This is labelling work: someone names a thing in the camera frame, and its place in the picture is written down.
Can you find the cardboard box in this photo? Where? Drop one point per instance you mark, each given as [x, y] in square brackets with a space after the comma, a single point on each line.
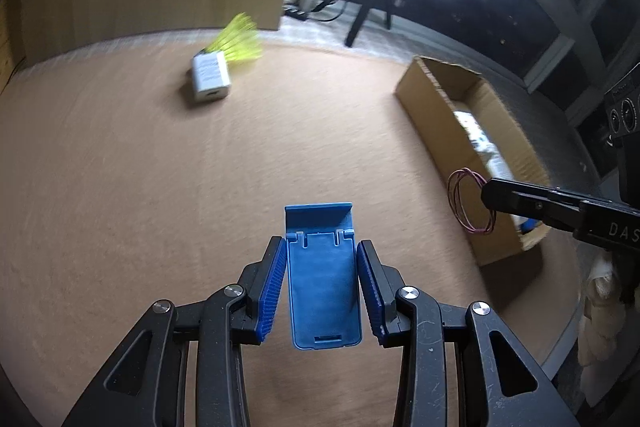
[430, 91]

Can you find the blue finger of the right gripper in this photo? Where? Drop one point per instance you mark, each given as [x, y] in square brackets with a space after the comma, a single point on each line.
[553, 207]

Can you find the round blue lid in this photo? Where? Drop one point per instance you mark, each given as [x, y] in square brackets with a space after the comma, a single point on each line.
[527, 225]

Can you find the blue phone stand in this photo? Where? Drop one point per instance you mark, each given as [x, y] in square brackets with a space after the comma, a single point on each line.
[323, 290]

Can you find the white wall charger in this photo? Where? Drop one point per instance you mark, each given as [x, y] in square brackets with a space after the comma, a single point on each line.
[210, 76]

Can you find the right hand in white glove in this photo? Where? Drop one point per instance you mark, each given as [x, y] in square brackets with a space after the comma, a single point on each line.
[608, 331]

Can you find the yellow shuttlecock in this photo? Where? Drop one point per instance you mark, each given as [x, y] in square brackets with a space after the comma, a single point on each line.
[238, 41]

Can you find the maroon rubber band loop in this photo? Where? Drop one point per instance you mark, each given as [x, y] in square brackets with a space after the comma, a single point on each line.
[464, 187]

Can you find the patterned tissue pack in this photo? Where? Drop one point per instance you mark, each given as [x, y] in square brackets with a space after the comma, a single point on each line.
[488, 151]

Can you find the black power strip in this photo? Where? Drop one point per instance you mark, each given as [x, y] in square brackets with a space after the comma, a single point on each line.
[295, 13]

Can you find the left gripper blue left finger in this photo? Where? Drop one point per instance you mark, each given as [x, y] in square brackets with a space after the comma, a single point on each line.
[262, 282]

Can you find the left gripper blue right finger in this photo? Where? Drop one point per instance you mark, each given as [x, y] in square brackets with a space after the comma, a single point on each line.
[379, 284]

